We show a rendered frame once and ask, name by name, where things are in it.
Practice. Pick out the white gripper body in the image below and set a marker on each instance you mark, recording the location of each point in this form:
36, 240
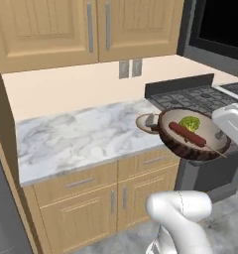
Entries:
233, 122

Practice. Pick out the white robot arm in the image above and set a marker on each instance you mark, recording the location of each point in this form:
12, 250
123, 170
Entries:
180, 215

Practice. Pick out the green broccoli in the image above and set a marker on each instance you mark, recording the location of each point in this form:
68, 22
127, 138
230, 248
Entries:
190, 123

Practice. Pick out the red hot dog on stick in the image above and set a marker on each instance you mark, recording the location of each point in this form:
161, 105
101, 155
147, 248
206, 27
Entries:
187, 134

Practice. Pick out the brown bowl with beige inside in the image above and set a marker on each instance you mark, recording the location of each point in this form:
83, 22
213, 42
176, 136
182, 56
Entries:
183, 150

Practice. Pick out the grey microwave with black inside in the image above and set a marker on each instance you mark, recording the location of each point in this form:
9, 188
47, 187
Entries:
220, 53

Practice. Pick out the wooden base cupboard door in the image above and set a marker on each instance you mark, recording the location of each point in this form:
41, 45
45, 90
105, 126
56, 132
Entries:
78, 225
147, 198

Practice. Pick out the grey stove with black grates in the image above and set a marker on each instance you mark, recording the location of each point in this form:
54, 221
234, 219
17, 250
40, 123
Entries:
190, 96

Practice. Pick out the grey item on plate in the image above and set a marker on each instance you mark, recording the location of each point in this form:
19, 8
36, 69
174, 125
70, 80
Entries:
150, 120

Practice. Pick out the small beige plate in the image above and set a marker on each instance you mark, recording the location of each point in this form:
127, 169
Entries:
141, 124

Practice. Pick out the wooden drawer front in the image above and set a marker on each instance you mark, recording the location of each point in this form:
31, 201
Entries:
51, 190
131, 165

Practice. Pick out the tall wooden side panel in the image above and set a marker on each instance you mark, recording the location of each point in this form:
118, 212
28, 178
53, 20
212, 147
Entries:
5, 109

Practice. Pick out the grey appliance front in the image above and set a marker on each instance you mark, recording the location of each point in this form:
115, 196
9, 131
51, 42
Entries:
5, 211

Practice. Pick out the grey wall socket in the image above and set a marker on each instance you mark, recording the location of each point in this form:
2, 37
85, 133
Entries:
137, 67
124, 69

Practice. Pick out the wooden wall cupboard door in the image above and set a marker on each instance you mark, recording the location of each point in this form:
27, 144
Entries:
41, 33
144, 29

